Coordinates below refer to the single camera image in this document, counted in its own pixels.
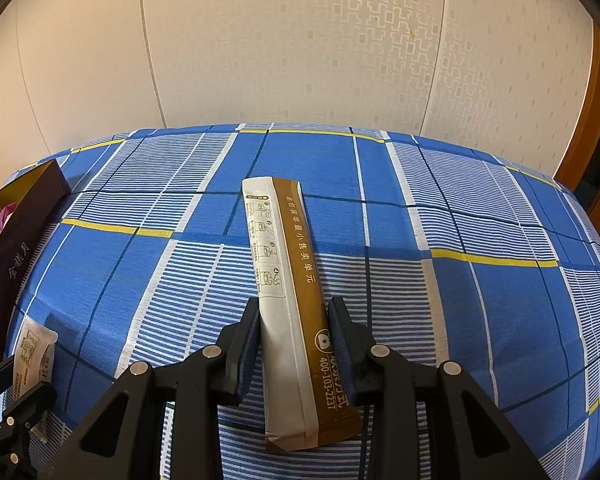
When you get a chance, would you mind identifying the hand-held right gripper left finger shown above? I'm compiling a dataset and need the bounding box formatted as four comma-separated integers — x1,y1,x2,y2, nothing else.
37,296,261,480

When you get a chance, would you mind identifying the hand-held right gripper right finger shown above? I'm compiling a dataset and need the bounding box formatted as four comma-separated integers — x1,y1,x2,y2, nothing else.
327,296,548,480

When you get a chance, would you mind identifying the white printed snack packet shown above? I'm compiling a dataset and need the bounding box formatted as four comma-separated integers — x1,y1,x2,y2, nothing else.
11,316,59,433

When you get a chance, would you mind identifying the long white and brown sachet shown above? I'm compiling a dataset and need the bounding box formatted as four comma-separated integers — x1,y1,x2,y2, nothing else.
241,176,360,454

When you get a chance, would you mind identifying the dark box with gold interior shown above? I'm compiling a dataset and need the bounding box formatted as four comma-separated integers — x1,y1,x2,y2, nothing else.
0,159,72,367

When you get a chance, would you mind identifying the purple snack packet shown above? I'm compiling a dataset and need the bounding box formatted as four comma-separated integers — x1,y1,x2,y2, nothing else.
0,201,19,234

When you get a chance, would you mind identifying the wooden door frame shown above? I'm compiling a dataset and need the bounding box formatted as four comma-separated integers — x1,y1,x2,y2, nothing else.
554,25,600,196

